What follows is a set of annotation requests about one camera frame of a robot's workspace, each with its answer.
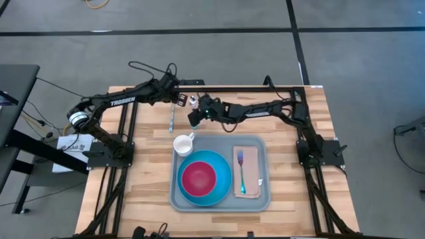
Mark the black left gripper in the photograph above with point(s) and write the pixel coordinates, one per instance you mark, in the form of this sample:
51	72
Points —
172	91

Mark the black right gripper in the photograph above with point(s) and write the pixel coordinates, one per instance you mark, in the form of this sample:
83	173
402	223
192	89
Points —
214	111

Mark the white mug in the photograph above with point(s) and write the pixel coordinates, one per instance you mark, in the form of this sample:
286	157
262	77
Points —
182	146

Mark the grey plastic tray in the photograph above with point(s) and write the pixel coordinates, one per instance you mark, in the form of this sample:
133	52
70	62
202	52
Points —
225	142

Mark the magenta bowl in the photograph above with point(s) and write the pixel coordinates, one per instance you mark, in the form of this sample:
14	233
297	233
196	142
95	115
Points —
199	179

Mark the blue round plate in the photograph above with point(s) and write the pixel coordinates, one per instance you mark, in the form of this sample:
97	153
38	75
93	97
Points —
222	179

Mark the light cloth napkin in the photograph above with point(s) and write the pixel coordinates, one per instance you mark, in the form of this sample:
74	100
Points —
252	172

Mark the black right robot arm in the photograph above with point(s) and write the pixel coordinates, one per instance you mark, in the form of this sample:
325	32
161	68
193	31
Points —
262	109

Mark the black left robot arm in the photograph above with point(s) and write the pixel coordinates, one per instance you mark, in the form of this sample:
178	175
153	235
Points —
123	101

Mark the black bar device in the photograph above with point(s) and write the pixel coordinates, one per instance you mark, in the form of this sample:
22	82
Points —
192	82

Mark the small white table label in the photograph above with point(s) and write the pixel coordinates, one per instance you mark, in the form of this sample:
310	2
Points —
316	86

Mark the white printed paper sheet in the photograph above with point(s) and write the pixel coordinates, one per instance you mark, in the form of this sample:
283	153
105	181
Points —
63	166

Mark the black desk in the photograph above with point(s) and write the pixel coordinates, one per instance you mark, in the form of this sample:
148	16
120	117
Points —
16	86

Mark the dark screen device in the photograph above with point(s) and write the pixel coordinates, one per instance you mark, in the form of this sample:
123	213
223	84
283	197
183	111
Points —
6	98

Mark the grey metal stand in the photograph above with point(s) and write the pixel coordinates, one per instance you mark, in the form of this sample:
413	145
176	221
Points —
411	126

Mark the black aluminium table frame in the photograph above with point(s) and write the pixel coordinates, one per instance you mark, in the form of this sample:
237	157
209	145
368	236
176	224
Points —
232	89

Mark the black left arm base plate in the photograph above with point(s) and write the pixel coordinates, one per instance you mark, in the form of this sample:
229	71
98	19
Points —
99	159

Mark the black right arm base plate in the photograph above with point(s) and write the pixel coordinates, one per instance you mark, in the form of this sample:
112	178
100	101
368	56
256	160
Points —
332	152

